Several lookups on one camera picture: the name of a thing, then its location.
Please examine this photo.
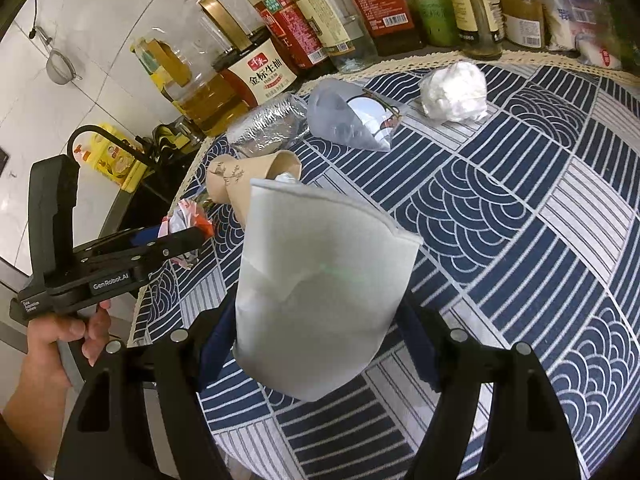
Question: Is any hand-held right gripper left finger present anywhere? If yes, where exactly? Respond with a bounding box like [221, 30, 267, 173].
[55, 304, 241, 480]

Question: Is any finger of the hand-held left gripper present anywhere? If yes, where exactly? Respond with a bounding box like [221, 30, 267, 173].
[131, 226, 205, 267]

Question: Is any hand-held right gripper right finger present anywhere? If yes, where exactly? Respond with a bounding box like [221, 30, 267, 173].
[399, 299, 587, 480]

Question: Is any red and white wrapper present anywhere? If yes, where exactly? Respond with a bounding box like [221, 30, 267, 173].
[159, 199, 216, 267]

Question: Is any brown paper cup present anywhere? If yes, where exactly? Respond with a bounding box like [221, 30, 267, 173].
[206, 150, 303, 226]

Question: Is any grey paper pouch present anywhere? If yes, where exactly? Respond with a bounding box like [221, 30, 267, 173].
[234, 178, 425, 403]

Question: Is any person's left hand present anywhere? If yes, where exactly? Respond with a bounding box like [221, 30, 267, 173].
[25, 301, 113, 387]

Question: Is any yellow packet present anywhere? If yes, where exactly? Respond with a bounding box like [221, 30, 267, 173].
[71, 122, 151, 193]

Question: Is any metal mesh strainer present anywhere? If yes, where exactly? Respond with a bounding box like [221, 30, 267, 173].
[30, 25, 84, 84]

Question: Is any silver foil packet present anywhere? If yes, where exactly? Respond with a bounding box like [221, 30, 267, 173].
[225, 92, 311, 156]

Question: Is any blue patterned lace-edged tablecloth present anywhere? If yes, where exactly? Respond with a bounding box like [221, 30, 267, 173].
[127, 50, 640, 480]

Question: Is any large clear oil jug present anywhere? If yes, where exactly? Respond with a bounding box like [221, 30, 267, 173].
[131, 0, 253, 137]

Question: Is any soy sauce jug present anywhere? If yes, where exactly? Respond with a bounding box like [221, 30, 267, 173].
[212, 27, 299, 106]

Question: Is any clear plastic bag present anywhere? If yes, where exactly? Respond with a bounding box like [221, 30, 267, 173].
[306, 78, 403, 153]

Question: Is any clear bottle with red label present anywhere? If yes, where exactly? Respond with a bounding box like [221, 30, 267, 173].
[242, 0, 332, 73]

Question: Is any crumpled white tissue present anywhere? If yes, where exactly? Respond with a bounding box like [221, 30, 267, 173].
[419, 60, 488, 122]

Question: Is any clear bottle with beige label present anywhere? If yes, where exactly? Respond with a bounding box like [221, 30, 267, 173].
[280, 0, 382, 73]

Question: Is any dark bottle with red label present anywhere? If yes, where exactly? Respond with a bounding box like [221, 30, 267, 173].
[337, 0, 427, 57]

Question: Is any bottle with green label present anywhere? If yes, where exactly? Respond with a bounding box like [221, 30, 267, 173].
[405, 0, 463, 49]

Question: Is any glass jar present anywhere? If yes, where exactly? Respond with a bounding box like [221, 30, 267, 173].
[497, 0, 547, 51]

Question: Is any dark bottle with cream label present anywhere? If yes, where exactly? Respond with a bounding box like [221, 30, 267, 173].
[442, 0, 504, 59]

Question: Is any white plastic bag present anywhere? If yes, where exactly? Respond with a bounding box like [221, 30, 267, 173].
[525, 0, 627, 69]

